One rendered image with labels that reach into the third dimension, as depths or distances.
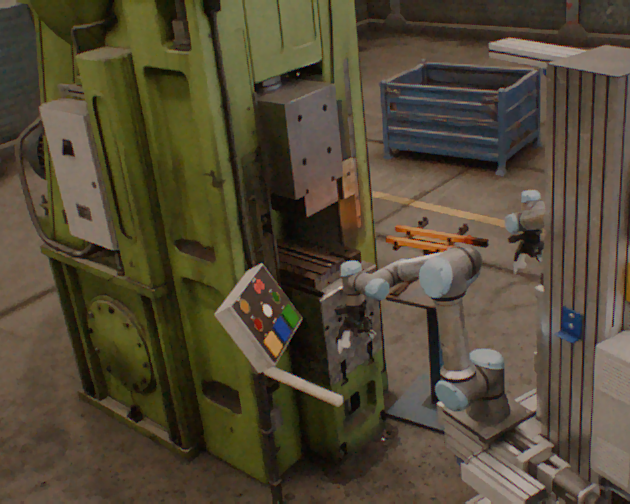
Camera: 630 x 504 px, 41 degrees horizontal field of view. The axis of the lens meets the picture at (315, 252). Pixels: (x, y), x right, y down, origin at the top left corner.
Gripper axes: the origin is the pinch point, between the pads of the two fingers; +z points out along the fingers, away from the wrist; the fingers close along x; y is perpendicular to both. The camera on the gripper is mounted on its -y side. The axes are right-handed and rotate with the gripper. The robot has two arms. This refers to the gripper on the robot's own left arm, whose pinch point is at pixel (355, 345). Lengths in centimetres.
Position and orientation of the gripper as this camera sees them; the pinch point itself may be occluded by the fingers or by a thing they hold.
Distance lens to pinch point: 323.6
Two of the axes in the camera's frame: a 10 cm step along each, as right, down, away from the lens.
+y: 5.4, 3.1, -7.8
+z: 1.0, 8.9, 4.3
